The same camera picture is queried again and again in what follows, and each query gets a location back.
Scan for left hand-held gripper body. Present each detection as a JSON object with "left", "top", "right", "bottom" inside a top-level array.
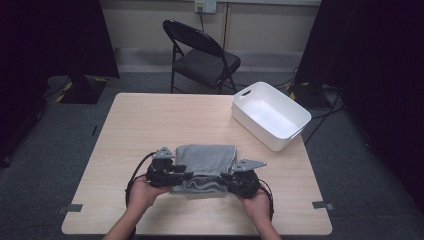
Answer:
[{"left": 145, "top": 146, "right": 186, "bottom": 189}]

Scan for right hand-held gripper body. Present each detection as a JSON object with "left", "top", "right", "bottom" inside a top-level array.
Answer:
[{"left": 229, "top": 158, "right": 268, "bottom": 200}]

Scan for grey pants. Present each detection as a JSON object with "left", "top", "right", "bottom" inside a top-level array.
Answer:
[{"left": 170, "top": 143, "right": 239, "bottom": 197}]

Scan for white plastic bin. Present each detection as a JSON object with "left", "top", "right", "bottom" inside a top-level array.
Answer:
[{"left": 231, "top": 81, "right": 312, "bottom": 153}]

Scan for person's right hand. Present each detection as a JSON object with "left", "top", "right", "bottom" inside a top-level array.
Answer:
[{"left": 238, "top": 191, "right": 273, "bottom": 223}]

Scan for person's left hand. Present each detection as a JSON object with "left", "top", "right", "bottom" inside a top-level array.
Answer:
[{"left": 128, "top": 175, "right": 173, "bottom": 218}]

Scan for grey tape mark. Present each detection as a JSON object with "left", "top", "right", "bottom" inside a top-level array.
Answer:
[{"left": 56, "top": 203, "right": 84, "bottom": 215}]

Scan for black folding chair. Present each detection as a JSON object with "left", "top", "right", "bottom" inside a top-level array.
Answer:
[{"left": 162, "top": 19, "right": 242, "bottom": 95}]

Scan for black stand base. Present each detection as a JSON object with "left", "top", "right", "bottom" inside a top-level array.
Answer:
[
  {"left": 287, "top": 81, "right": 331, "bottom": 109},
  {"left": 59, "top": 75, "right": 108, "bottom": 105}
]

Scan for black curtain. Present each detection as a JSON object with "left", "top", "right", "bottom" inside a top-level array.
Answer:
[
  {"left": 0, "top": 0, "right": 120, "bottom": 168},
  {"left": 294, "top": 0, "right": 424, "bottom": 214}
]

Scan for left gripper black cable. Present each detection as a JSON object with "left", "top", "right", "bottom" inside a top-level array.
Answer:
[{"left": 124, "top": 151, "right": 158, "bottom": 240}]

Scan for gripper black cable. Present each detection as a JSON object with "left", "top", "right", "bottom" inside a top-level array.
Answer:
[
  {"left": 124, "top": 151, "right": 158, "bottom": 240},
  {"left": 258, "top": 178, "right": 275, "bottom": 223}
]

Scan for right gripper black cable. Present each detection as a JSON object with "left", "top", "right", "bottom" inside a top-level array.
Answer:
[{"left": 258, "top": 178, "right": 275, "bottom": 223}]

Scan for black floor cable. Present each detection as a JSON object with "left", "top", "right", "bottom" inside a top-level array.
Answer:
[
  {"left": 229, "top": 77, "right": 298, "bottom": 91},
  {"left": 303, "top": 89, "right": 346, "bottom": 146}
]

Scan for beige wall conduit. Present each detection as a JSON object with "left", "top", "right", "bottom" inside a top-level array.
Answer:
[{"left": 221, "top": 2, "right": 232, "bottom": 51}]

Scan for black socket cable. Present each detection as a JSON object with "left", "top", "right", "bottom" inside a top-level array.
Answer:
[{"left": 198, "top": 7, "right": 206, "bottom": 33}]

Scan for white wall socket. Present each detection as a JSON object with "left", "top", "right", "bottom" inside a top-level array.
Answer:
[{"left": 194, "top": 0, "right": 218, "bottom": 14}]

